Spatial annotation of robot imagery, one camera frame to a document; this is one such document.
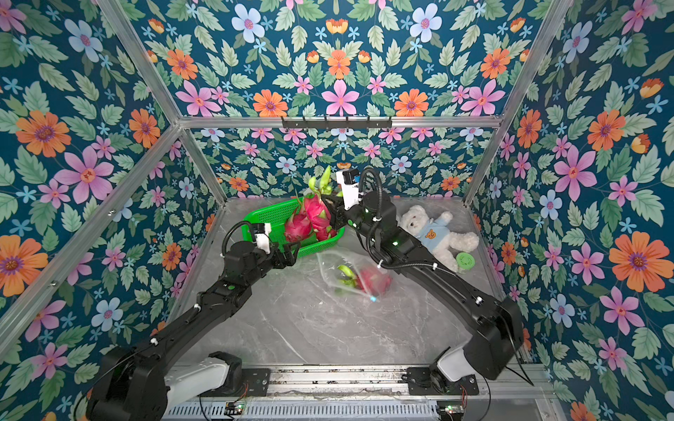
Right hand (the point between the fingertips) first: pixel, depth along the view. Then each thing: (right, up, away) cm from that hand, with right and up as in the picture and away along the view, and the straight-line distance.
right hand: (334, 188), depth 67 cm
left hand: (-14, -15, +14) cm, 24 cm away
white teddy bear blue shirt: (+36, -13, +31) cm, 49 cm away
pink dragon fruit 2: (-17, -11, +31) cm, 37 cm away
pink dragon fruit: (-4, -8, +1) cm, 9 cm away
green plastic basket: (-28, -7, +40) cm, 49 cm away
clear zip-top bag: (-2, -20, +11) cm, 23 cm away
